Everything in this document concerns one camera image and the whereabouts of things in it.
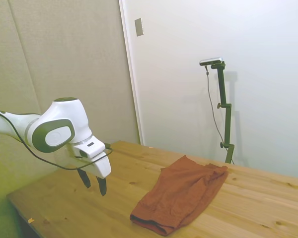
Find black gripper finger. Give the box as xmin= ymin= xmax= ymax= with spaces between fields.
xmin=95 ymin=176 xmax=108 ymax=197
xmin=77 ymin=169 xmax=92 ymax=189

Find silver camera on mount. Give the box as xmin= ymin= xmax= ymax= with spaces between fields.
xmin=199 ymin=56 xmax=224 ymax=66

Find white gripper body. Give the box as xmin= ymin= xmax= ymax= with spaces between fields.
xmin=75 ymin=151 xmax=112 ymax=179

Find black jointed camera mount arm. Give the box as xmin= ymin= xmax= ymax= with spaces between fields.
xmin=210 ymin=61 xmax=235 ymax=164

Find rust orange shorts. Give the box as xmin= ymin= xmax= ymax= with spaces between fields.
xmin=129 ymin=155 xmax=229 ymax=236

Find white door frame trim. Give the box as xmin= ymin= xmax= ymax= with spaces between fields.
xmin=118 ymin=0 xmax=145 ymax=146

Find grey wall switch plate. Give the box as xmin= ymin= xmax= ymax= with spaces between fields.
xmin=135 ymin=17 xmax=144 ymax=37

